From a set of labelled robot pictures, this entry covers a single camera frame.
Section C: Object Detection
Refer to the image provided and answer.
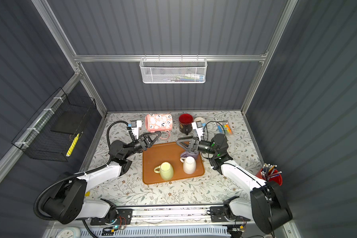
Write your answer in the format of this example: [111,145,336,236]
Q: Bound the orange wooden tray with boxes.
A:
[142,142,205,184]

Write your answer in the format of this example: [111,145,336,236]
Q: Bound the yellow marker in basket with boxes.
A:
[66,134,80,157]

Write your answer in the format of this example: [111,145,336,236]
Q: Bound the pink mug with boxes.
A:
[145,114,173,140]

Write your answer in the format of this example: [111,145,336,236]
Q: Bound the markers in white basket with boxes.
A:
[165,73,205,83]

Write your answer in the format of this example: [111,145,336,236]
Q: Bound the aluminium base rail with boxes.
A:
[49,203,289,227]

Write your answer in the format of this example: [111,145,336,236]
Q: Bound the white mug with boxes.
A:
[180,156,196,175]

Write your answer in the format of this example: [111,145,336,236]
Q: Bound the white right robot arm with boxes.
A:
[176,133,293,234]

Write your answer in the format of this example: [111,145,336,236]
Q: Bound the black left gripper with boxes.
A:
[123,131,160,161]

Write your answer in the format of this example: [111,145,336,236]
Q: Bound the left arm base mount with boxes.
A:
[90,209,133,226]

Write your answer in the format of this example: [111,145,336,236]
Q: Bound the white wire wall basket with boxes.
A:
[139,58,208,84]

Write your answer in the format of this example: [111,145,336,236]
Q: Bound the white clock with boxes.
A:
[55,227,81,238]

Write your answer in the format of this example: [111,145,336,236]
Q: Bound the light green mug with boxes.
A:
[154,162,174,180]

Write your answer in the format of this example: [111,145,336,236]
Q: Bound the black corrugated cable hose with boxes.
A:
[33,120,130,221]

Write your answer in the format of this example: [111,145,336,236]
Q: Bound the light blue mug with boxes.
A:
[194,117,206,124]

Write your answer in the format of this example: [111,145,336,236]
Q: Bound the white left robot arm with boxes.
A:
[33,131,161,224]

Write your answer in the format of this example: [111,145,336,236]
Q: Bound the white ventilated cable duct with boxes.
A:
[90,225,231,238]

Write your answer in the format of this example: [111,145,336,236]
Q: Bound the red pencil cup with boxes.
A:
[256,169,283,186]

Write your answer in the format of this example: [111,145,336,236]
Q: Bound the black mug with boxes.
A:
[178,114,193,135]

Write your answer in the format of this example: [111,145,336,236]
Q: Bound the black wire wall basket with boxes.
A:
[12,89,97,162]

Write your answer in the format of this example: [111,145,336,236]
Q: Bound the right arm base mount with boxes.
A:
[206,206,251,223]

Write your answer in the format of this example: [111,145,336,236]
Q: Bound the highlighter marker pack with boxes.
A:
[216,121,233,135]

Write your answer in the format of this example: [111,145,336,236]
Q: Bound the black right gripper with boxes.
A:
[178,136,218,157]

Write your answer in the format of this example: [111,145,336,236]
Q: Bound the purple mug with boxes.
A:
[180,151,199,161]

